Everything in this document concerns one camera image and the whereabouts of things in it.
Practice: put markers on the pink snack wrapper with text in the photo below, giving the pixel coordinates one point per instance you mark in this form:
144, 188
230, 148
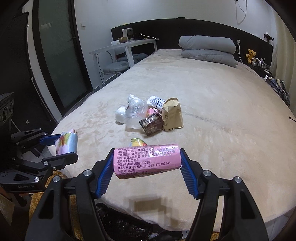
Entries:
133, 162

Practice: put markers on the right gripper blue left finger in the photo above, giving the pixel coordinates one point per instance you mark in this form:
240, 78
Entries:
51, 219

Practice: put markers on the upper grey pillow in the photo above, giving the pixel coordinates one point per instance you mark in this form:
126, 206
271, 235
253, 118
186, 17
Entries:
206, 42

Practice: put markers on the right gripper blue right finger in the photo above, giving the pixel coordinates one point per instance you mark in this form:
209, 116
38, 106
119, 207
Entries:
241, 219

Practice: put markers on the green yellow red snack bag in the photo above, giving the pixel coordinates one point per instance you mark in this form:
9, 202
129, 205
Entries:
137, 142

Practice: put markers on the clear plastic cup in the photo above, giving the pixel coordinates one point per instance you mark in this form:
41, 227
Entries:
136, 111

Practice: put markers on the dark brown snack wrapper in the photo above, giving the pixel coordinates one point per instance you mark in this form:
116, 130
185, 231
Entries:
152, 124

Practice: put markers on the beige paper bag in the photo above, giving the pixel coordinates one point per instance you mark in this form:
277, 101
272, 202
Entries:
172, 114

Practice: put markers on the colourful pastel snack packet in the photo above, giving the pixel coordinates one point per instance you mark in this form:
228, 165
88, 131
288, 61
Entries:
67, 142

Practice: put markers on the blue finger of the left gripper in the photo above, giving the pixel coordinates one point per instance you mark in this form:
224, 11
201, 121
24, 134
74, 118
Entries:
58, 162
33, 138

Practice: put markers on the white crumpled tissue ball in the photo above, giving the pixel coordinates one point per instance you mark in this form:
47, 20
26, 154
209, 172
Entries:
120, 115

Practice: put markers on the white packet with rubber band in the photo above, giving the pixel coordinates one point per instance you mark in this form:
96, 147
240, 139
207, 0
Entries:
156, 102

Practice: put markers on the white side table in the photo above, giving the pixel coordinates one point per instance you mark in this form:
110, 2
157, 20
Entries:
124, 47

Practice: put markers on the brown teddy bear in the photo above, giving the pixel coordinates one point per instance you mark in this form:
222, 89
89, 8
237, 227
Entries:
251, 54

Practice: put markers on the patterned clothes pile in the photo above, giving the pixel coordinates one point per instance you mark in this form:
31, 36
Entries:
279, 87

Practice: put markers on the white appliance on table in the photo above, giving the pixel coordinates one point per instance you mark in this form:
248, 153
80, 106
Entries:
128, 34

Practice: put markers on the grey pillow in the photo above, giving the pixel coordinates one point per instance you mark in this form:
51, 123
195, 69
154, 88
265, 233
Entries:
210, 56
206, 42

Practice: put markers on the black padded headboard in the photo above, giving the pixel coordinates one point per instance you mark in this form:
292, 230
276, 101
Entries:
168, 32

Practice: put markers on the pink cartoon snack packet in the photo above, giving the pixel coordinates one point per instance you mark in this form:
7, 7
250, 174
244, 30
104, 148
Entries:
150, 111

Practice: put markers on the white chair grey cushion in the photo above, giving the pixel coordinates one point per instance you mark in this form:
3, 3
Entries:
115, 66

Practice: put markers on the dark glass door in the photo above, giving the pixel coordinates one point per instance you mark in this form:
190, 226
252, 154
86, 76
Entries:
59, 52

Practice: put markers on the lower grey pillow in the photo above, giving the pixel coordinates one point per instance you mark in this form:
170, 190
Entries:
210, 56

